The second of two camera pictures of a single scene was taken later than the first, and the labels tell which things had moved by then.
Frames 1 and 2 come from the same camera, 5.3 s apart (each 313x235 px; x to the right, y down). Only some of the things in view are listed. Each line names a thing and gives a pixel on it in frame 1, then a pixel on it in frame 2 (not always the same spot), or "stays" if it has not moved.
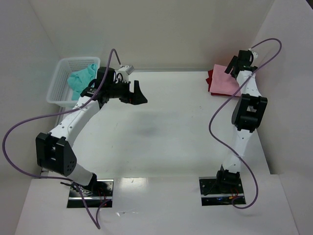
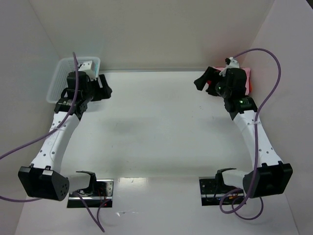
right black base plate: (212, 195) stays
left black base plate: (104, 190) stays
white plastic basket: (60, 91) stays
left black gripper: (130, 91) → (98, 88)
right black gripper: (234, 66) → (212, 82)
